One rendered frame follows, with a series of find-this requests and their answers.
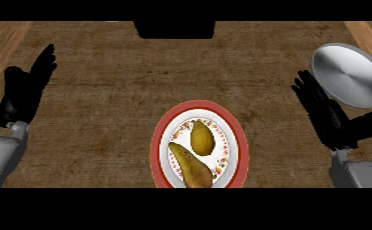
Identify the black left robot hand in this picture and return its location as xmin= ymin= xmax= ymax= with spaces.
xmin=0 ymin=43 xmax=57 ymax=129

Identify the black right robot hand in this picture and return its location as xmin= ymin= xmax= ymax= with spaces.
xmin=289 ymin=69 xmax=372 ymax=152

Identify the silver metal pan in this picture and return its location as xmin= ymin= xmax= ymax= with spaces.
xmin=310 ymin=42 xmax=372 ymax=109

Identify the red-rimmed floral plate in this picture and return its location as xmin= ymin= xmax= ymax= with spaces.
xmin=147 ymin=99 xmax=251 ymax=189

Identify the brown-yellow pear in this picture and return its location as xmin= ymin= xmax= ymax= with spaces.
xmin=166 ymin=141 xmax=214 ymax=189

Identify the black appliance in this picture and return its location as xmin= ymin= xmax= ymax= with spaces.
xmin=133 ymin=21 xmax=217 ymax=40

